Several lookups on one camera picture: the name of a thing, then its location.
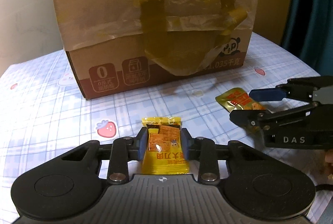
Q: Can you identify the gold snack packet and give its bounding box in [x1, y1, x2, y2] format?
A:
[215, 88, 266, 113]

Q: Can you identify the yellow snack packet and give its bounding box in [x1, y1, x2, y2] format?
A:
[142, 117, 190, 175]

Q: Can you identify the brown cardboard box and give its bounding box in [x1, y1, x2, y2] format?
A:
[53, 0, 258, 99]

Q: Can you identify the right hand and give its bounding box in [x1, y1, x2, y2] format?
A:
[323, 149, 333, 175]

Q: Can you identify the teal curtain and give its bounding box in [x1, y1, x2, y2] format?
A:
[281, 0, 332, 75]

